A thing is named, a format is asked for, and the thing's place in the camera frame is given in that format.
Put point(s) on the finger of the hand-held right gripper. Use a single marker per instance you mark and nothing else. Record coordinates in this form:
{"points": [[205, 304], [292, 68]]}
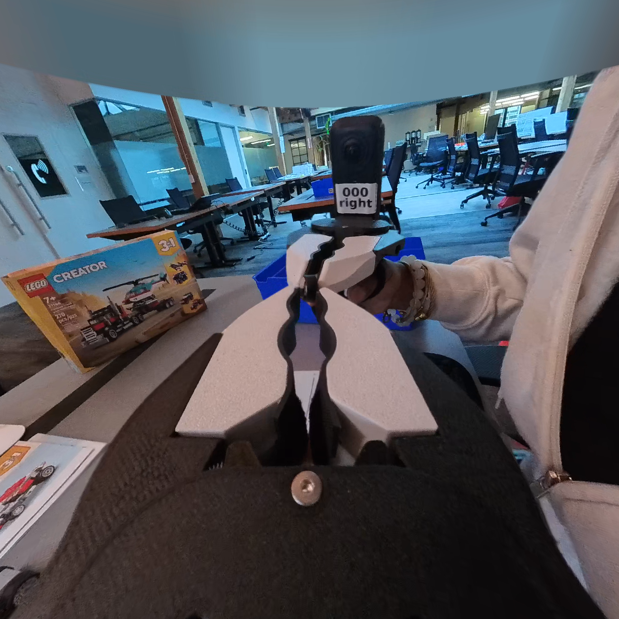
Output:
{"points": [[353, 271], [300, 256]]}

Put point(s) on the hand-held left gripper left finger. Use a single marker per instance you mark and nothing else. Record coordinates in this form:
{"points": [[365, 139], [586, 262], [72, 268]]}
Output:
{"points": [[232, 382]]}

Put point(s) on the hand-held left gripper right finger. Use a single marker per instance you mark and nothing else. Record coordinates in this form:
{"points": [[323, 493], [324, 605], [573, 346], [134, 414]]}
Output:
{"points": [[377, 382]]}

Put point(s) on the person's right forearm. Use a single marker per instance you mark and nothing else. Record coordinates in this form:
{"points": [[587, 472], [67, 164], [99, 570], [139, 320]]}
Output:
{"points": [[474, 295]]}

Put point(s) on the lego set box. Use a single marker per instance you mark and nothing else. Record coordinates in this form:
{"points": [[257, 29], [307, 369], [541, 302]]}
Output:
{"points": [[111, 300]]}

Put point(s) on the lego instruction booklet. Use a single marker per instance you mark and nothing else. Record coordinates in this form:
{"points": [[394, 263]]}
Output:
{"points": [[63, 464]]}

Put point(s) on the red black lego truck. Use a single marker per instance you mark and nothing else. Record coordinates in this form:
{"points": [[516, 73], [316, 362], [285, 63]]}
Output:
{"points": [[19, 587]]}

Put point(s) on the person's right hand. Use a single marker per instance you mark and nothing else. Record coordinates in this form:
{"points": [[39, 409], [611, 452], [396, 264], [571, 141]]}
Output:
{"points": [[399, 287]]}

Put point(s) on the blue plastic bin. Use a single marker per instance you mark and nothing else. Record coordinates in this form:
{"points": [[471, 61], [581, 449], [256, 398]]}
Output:
{"points": [[275, 285]]}

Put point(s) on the brown top office desk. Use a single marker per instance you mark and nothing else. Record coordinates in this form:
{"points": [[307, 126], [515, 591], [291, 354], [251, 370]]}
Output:
{"points": [[159, 225], [251, 191], [309, 200]]}

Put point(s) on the black office chair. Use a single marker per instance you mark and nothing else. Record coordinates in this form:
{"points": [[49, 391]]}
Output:
{"points": [[507, 159], [435, 154], [396, 169], [179, 197], [233, 183], [123, 210]]}

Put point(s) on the white zip hoodie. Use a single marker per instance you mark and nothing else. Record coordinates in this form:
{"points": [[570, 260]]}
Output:
{"points": [[556, 242]]}

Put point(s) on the black undershirt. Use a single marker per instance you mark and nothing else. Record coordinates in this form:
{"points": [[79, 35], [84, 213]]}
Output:
{"points": [[592, 387]]}

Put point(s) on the phone sign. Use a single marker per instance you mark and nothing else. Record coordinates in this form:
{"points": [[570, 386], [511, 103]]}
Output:
{"points": [[42, 173]]}

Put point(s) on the wooden post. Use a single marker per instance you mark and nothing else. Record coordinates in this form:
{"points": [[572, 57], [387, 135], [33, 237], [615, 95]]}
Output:
{"points": [[183, 145]]}

